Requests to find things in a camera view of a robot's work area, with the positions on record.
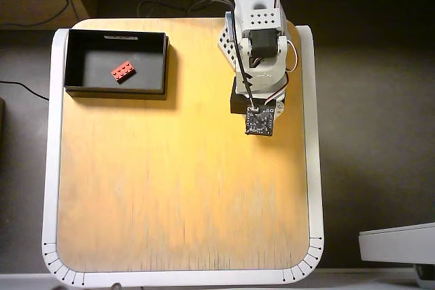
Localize thin black cable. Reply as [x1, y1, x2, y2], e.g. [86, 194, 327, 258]
[0, 80, 50, 102]

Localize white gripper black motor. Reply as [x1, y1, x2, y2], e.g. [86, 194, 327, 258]
[230, 78, 287, 117]

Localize black rectangular bin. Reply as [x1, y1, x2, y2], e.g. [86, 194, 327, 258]
[63, 29, 170, 101]

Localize black camera cable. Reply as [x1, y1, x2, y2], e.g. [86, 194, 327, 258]
[232, 3, 258, 110]

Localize white flat device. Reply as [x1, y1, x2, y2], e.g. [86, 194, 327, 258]
[358, 221, 435, 266]

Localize red white servo wires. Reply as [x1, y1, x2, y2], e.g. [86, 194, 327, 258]
[264, 39, 300, 105]

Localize black wrist camera circuit board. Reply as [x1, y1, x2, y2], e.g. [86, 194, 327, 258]
[244, 105, 275, 137]

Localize red lego block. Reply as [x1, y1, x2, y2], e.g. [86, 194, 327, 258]
[110, 60, 137, 85]

